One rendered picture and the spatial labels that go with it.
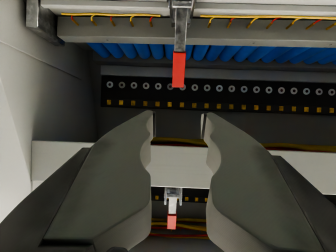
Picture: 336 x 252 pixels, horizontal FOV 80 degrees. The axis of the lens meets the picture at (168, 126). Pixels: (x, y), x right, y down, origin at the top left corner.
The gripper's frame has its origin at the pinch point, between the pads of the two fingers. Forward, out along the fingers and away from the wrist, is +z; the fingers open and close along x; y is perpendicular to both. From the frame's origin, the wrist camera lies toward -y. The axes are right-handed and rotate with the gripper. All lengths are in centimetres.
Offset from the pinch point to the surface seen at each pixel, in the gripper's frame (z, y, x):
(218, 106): 20.2, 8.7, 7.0
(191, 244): 12.4, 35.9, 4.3
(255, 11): 11.8, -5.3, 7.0
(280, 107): 20.3, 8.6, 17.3
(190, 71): 22.8, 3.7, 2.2
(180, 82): 9.1, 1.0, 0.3
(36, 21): 10.9, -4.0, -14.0
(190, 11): 9.5, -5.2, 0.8
